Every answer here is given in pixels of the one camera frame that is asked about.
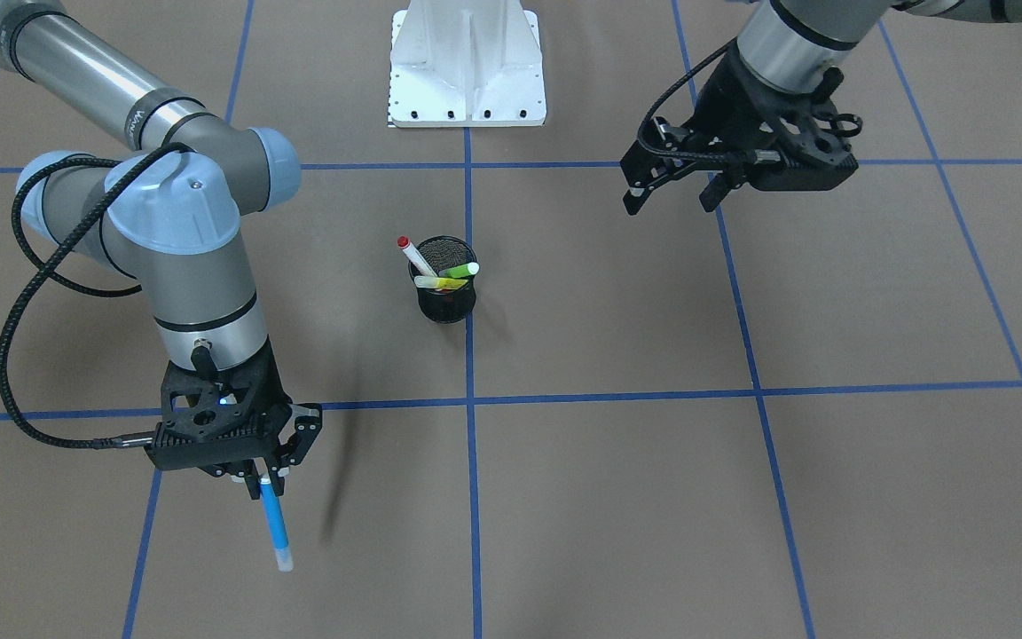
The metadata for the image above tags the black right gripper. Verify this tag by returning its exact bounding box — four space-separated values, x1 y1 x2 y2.
145 339 323 501

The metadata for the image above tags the green highlighter pen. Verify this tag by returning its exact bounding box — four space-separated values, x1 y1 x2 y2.
437 260 480 280

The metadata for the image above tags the blue marker pen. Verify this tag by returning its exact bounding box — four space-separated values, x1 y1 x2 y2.
259 476 295 572

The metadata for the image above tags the black mesh pen cup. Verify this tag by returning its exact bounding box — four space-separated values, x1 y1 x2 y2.
409 235 478 324

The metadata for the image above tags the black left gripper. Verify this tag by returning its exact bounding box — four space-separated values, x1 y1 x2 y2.
621 42 863 216

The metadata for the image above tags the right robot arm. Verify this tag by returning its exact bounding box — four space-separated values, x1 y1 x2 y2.
0 1 321 499

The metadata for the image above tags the yellow highlighter pen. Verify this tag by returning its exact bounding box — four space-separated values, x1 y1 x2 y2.
413 275 472 291

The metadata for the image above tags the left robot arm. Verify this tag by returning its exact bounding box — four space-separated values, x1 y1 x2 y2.
619 1 1022 215

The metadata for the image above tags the black braided cable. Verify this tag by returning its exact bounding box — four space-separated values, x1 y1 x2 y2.
637 40 782 165
0 142 194 450

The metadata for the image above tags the white red-capped marker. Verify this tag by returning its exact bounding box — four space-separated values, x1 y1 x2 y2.
397 235 438 278

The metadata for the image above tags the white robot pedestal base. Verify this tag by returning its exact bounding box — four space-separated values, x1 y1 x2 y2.
387 1 547 129

